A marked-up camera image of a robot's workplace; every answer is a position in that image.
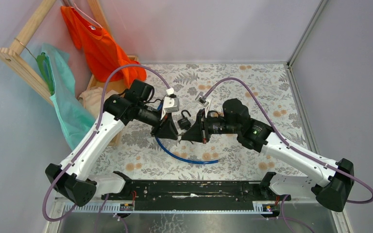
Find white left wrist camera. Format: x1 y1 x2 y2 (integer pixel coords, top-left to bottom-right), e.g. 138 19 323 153
161 88 180 119

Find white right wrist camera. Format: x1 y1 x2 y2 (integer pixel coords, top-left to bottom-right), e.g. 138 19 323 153
195 92 212 117

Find grey aluminium frame rail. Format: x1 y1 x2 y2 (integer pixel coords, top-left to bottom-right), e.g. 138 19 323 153
286 0 355 233

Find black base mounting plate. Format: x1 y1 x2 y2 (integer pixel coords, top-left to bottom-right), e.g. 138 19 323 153
102 180 284 212

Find teal cloth garment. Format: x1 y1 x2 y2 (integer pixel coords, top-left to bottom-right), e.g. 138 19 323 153
41 43 95 150

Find orange t-shirt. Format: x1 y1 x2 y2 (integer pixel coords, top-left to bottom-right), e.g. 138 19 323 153
60 6 139 83

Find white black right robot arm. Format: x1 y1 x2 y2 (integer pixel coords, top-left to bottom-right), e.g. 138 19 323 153
181 99 354 212

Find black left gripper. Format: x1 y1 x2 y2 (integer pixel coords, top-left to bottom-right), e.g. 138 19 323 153
136 102 178 140

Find wooden clothes rack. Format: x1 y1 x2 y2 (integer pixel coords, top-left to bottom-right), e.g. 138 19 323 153
0 0 140 147

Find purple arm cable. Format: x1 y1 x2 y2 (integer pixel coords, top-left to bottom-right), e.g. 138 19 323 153
203 77 373 233
41 64 174 233

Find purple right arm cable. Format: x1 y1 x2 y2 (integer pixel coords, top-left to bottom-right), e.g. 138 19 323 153
203 77 373 233

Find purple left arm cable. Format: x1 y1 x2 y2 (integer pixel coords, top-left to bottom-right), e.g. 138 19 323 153
41 64 174 233

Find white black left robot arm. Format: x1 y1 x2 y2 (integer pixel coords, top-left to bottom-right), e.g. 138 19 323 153
45 80 179 207

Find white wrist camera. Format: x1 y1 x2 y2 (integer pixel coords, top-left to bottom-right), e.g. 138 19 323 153
195 92 212 117
161 88 180 119

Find beige crumpled cloth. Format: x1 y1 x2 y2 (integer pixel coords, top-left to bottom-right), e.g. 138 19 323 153
78 87 103 119

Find green clothes hanger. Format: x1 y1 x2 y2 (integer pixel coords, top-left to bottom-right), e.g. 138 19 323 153
36 52 55 96

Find blue cable lock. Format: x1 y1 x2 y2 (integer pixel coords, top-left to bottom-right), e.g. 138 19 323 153
155 102 220 165

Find black padlock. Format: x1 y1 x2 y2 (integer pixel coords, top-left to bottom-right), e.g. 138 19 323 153
177 110 191 130

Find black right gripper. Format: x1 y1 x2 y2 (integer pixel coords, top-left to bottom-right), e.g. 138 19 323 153
182 108 239 144

